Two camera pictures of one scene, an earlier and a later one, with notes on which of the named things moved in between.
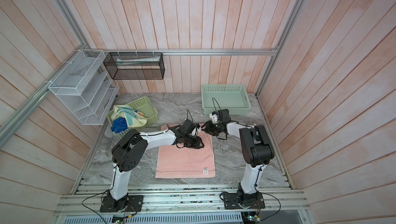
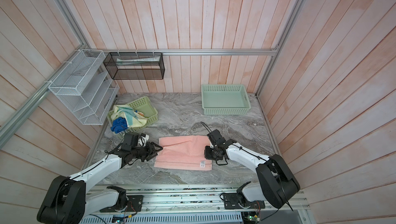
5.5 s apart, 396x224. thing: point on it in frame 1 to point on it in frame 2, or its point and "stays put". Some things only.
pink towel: [165, 128] to [183, 153]
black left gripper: [197, 144] to [151, 150]
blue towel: [119, 125] stays put
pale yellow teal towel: [133, 118] stays put
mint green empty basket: [233, 97] stays put
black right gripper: [209, 127] to [207, 153]
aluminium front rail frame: [183, 204] stays put
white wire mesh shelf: [84, 87] stays put
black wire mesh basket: [135, 65] stays put
